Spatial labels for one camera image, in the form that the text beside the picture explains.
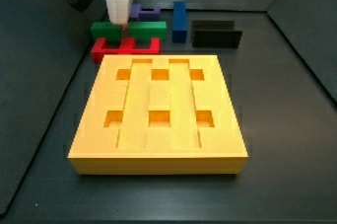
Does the green rectangular block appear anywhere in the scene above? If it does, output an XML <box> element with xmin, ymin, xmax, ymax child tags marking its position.
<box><xmin>91</xmin><ymin>22</ymin><xmax>168</xmax><ymax>41</ymax></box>

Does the yellow slotted board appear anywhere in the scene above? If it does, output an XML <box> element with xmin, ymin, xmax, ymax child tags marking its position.
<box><xmin>68</xmin><ymin>55</ymin><xmax>249</xmax><ymax>175</ymax></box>

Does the purple comb-shaped block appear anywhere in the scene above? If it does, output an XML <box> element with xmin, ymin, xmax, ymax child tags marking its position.
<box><xmin>131</xmin><ymin>4</ymin><xmax>163</xmax><ymax>22</ymax></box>

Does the red comb-shaped block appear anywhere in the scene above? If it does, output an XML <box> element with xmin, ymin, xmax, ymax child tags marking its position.
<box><xmin>91</xmin><ymin>37</ymin><xmax>162</xmax><ymax>63</ymax></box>

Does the blue rectangular block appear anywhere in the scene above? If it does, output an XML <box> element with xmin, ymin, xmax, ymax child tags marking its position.
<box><xmin>172</xmin><ymin>1</ymin><xmax>187</xmax><ymax>43</ymax></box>

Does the black rectangular block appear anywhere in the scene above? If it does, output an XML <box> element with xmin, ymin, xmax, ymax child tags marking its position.
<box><xmin>191</xmin><ymin>21</ymin><xmax>243</xmax><ymax>48</ymax></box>

